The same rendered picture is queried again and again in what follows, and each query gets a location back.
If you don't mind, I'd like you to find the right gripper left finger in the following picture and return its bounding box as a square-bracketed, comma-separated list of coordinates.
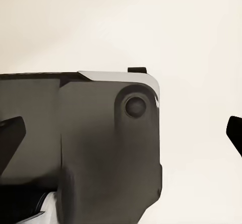
[0, 116, 26, 177]

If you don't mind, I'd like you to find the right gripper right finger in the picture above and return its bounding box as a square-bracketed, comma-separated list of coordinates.
[226, 116, 242, 156]

